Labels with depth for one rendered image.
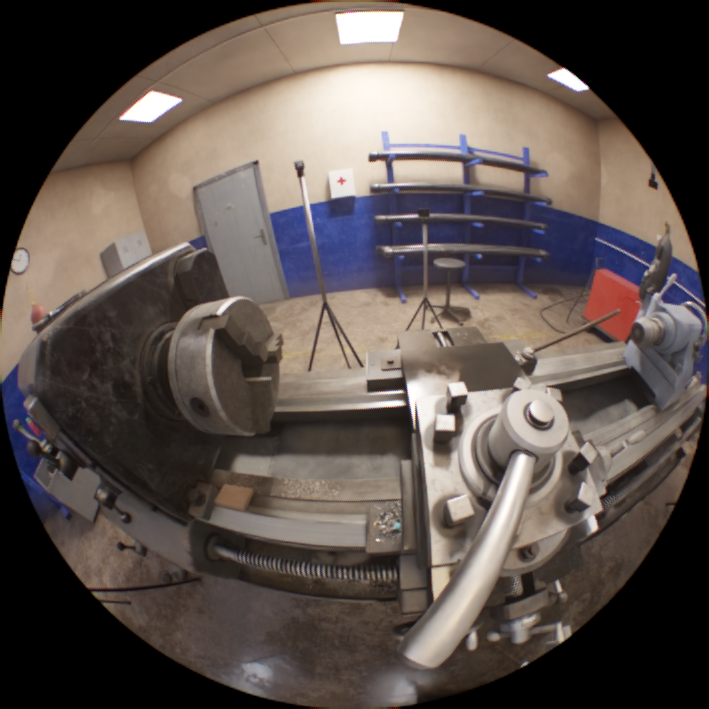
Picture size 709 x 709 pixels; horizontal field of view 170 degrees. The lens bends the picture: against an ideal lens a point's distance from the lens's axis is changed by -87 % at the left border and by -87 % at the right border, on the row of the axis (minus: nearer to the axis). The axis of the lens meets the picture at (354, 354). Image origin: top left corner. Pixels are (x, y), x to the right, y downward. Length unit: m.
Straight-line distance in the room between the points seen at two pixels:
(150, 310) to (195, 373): 0.22
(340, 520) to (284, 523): 0.12
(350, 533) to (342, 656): 1.02
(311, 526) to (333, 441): 0.31
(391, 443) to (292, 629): 1.13
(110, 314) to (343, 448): 0.65
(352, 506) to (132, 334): 0.54
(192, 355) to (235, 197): 3.41
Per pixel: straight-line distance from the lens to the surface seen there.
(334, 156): 3.37
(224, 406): 0.37
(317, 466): 0.69
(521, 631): 0.52
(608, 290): 3.28
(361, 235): 3.34
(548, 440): 0.18
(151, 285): 0.55
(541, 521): 0.23
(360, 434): 0.72
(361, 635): 1.38
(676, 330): 1.01
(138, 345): 0.51
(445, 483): 0.21
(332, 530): 0.50
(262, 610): 1.49
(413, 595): 0.53
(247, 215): 3.62
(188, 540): 0.68
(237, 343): 0.37
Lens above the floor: 1.33
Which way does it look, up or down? 37 degrees down
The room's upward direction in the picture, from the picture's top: 9 degrees counter-clockwise
